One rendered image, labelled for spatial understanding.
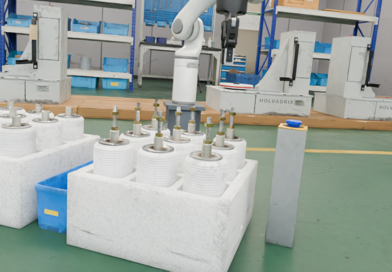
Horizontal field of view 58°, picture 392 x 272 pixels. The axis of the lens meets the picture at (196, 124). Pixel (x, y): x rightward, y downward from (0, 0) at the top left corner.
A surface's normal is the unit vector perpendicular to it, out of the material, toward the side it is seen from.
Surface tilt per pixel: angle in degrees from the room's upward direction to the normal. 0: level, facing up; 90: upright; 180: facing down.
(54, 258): 0
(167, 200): 90
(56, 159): 90
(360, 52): 90
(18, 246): 0
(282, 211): 90
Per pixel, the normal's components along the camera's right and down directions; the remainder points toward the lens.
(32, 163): 0.96, 0.11
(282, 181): -0.32, 0.14
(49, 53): 0.18, 0.18
